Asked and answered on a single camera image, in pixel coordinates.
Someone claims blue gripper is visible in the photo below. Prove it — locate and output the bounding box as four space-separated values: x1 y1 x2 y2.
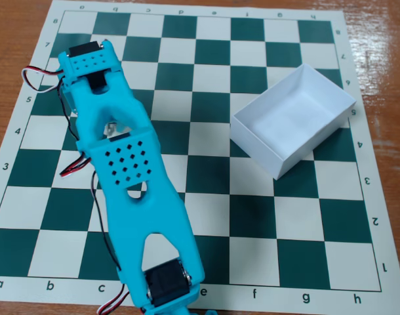
60 79 136 137

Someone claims white open cardboard box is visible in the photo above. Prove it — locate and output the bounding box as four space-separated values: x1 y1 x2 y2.
231 63 357 180

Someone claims green and white chess mat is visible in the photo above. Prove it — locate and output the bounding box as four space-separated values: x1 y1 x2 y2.
0 0 390 312

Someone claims red white black servo cable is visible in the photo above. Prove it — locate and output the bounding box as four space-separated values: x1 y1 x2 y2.
90 170 131 315
60 156 93 179

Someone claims looped red white black cable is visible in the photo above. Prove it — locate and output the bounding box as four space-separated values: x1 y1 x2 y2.
22 65 81 145

